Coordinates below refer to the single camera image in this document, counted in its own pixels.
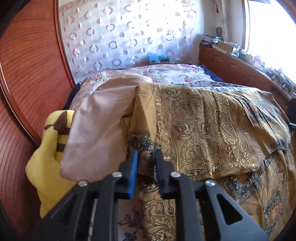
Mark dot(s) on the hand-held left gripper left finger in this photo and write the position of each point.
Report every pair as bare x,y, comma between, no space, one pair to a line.
133,171

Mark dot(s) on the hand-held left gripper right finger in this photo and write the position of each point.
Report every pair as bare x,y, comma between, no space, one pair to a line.
163,171

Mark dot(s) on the dark blue bed sheet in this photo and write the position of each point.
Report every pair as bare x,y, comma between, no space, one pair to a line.
214,75

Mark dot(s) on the pink floral quilt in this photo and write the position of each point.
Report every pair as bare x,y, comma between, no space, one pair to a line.
166,73

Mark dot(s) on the blue floral bed sheet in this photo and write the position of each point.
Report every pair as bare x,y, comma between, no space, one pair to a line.
129,222

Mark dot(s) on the window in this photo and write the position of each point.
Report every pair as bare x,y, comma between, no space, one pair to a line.
270,30

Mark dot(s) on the blue plastic bag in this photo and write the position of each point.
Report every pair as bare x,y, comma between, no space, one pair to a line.
156,57

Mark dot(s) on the golden patterned cloth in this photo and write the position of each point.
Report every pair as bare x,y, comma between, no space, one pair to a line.
208,129

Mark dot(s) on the sheer circle-patterned curtain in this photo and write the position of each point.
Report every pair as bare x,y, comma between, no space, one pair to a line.
127,34

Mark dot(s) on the wooden low cabinet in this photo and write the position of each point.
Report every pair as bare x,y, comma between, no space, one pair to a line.
231,67

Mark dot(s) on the yellow plush toy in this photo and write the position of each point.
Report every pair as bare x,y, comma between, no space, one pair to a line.
46,166

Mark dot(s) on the cardboard box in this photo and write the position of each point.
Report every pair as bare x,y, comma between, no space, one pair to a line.
225,46

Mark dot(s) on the pale pink pillow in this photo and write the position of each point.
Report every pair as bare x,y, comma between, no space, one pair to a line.
99,129

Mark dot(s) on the wooden slatted wardrobe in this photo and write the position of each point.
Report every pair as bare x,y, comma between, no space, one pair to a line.
27,69

